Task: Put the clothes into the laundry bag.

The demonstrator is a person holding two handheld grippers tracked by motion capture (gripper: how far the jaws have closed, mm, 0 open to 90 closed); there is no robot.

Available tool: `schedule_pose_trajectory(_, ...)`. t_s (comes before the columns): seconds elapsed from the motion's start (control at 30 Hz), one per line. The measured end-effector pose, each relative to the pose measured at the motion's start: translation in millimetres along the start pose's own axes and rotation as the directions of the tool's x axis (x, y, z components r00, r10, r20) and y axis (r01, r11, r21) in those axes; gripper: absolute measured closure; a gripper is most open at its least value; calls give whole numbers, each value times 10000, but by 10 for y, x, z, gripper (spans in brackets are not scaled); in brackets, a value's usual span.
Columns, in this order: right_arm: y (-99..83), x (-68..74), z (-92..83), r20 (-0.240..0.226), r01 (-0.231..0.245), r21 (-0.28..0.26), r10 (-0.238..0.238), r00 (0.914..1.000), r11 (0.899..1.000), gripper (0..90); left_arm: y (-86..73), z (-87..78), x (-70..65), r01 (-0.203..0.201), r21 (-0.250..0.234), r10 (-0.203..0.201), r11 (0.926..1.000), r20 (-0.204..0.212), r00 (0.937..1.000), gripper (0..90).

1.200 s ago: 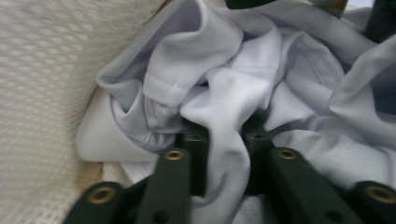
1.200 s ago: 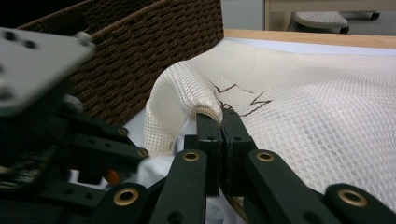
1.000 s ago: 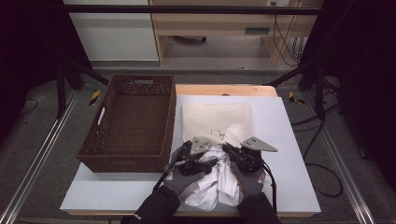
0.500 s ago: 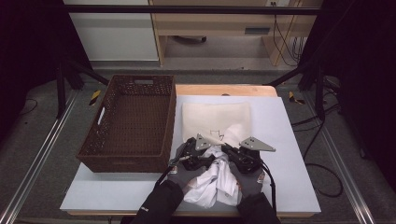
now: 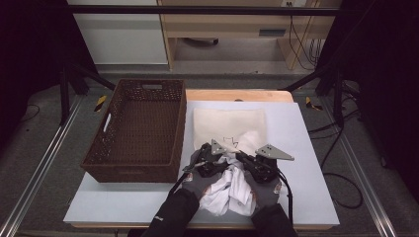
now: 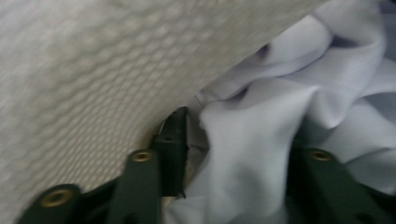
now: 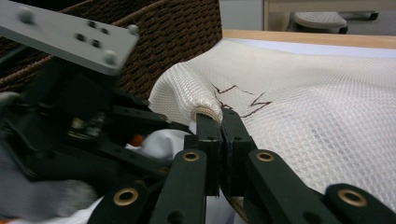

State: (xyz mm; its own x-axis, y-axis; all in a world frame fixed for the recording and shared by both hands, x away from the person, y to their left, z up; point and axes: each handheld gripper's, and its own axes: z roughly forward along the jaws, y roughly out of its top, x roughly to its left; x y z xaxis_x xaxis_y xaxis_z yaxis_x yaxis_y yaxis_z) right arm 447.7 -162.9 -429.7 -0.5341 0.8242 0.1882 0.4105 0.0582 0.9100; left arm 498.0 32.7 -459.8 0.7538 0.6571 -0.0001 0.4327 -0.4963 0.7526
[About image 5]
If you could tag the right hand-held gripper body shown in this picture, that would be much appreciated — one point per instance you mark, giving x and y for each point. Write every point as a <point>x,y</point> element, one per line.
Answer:
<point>267,171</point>

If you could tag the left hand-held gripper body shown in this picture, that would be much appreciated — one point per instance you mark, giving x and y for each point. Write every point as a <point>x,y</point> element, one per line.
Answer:
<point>217,148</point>

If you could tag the cream mesh laundry bag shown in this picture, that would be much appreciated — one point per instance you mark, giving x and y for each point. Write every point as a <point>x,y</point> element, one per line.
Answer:
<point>227,121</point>

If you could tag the white shirt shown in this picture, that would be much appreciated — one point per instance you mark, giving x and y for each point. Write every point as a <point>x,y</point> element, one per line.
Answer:
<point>234,194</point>

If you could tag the brown woven basket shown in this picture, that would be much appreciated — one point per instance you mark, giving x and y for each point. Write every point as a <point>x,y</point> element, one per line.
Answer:
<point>145,131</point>

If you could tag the person's right hand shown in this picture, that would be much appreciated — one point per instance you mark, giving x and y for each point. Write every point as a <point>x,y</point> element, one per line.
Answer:
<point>267,196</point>

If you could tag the person's left hand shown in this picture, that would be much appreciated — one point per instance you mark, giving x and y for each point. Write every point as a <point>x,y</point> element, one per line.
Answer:
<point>201,184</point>

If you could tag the white table board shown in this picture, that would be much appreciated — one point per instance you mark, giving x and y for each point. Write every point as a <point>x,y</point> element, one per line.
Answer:
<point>296,131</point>

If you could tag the yellow tool right floor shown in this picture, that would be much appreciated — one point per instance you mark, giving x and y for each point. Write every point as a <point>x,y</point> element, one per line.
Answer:
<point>309,102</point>

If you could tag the yellow tool floor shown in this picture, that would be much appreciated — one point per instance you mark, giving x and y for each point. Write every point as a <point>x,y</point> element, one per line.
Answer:
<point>309,102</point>
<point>100,102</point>

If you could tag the black metal stand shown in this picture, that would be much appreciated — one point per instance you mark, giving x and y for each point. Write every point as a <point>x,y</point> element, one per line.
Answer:
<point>65,98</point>
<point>337,98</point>

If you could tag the yellow tool left floor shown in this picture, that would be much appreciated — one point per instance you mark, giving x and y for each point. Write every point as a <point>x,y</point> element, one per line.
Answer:
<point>100,102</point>

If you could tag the wooden desk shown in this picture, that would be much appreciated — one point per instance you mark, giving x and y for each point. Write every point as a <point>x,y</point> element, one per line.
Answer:
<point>227,23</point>

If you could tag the grey desk label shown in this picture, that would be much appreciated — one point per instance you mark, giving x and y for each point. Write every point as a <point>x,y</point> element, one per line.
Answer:
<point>272,32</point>

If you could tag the white cabinet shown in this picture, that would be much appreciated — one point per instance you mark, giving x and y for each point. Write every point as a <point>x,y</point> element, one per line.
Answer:
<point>122,36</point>

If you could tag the black curtain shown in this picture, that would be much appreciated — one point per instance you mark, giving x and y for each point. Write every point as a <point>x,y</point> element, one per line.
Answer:
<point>29,49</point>
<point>385,82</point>

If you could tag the aluminium floor rail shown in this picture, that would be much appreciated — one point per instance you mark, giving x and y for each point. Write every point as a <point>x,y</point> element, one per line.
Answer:
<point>42,158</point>
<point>359,171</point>

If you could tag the black metal frame bar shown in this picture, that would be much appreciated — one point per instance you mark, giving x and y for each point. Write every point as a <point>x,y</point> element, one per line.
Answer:
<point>197,10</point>

